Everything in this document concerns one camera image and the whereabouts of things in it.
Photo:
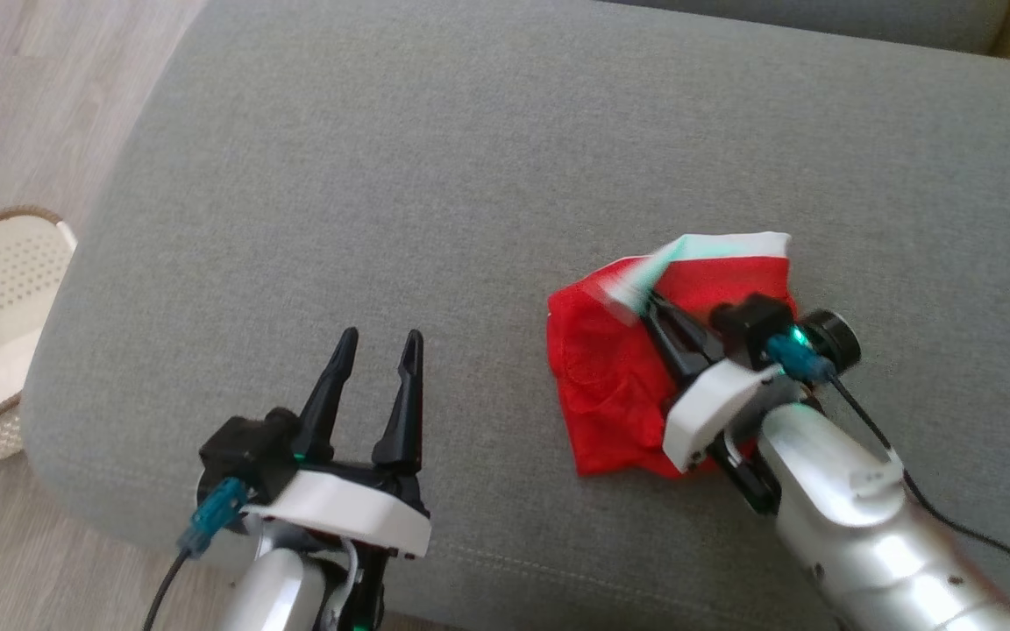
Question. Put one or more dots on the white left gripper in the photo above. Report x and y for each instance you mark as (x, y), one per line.
(338, 508)

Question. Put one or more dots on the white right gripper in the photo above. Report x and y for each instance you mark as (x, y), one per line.
(702, 412)

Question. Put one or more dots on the red white mesh shorts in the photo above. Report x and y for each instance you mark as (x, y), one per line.
(601, 377)

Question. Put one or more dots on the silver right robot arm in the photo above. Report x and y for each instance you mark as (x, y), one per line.
(856, 526)

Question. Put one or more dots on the grey fabric sofa seat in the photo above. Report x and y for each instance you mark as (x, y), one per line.
(382, 175)

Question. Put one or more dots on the grey sofa back cushion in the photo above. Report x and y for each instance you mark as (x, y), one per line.
(821, 17)

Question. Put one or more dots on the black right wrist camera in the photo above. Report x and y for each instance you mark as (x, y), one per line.
(750, 322)

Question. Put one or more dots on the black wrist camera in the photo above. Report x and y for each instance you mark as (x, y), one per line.
(242, 451)
(750, 322)

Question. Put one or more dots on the blue right camera connector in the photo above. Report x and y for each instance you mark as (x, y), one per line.
(799, 358)

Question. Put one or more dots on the blue camera connector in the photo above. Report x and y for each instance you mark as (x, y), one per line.
(799, 358)
(211, 517)

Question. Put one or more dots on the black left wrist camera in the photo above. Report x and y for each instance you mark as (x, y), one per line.
(242, 451)

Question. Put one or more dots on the blue left camera connector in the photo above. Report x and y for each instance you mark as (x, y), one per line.
(211, 517)

